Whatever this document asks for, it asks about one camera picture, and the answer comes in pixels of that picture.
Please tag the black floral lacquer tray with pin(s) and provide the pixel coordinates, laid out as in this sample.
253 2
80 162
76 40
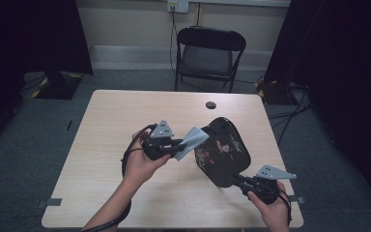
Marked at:
225 154

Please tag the grey tape strip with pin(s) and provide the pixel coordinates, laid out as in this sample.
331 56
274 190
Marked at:
298 199
53 202

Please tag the person's left hand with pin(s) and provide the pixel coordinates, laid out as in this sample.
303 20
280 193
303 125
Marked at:
138 167

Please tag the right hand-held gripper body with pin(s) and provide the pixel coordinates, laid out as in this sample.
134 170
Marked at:
264 190

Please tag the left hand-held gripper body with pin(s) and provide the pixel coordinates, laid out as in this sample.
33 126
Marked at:
156 148

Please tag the black folding chair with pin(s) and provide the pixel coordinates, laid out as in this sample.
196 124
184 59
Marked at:
207 59

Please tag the white wall socket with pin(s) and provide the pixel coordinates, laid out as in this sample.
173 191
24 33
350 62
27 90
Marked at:
177 5

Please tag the grey textured cloth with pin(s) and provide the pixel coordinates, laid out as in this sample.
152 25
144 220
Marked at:
193 138

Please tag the black stand base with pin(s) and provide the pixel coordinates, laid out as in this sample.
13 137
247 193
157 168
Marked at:
58 87
275 93

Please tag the dark curtain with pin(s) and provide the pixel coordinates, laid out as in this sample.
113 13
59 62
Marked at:
344 64
29 35

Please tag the person's right hand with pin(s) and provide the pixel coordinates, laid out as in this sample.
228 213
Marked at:
275 212

